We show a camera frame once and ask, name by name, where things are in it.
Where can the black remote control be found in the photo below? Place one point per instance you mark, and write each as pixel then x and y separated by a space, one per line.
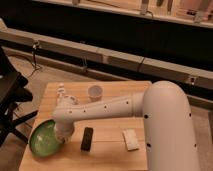
pixel 87 139

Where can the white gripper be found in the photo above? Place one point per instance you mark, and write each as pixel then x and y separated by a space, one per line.
pixel 63 132

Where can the small white bottle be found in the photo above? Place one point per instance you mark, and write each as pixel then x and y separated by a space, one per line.
pixel 61 93

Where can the black chair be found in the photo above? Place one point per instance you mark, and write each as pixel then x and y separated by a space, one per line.
pixel 12 91

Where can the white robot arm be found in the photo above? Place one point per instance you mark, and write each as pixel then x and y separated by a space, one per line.
pixel 169 133

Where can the green ceramic bowl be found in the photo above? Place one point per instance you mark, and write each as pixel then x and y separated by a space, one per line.
pixel 43 142

